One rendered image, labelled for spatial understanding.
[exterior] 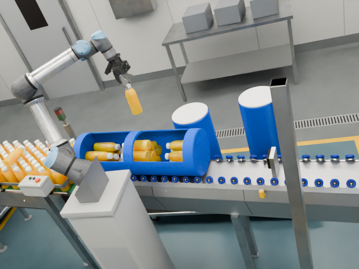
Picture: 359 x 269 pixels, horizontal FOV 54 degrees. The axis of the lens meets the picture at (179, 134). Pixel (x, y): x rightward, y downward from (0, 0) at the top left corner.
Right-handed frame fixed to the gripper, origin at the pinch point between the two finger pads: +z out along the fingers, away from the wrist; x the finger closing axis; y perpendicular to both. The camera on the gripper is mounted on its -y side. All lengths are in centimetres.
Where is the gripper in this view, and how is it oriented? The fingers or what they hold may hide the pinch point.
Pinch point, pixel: (127, 85)
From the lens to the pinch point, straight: 218.6
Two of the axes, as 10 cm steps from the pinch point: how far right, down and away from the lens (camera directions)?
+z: 4.6, 7.4, 4.9
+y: 8.1, -1.2, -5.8
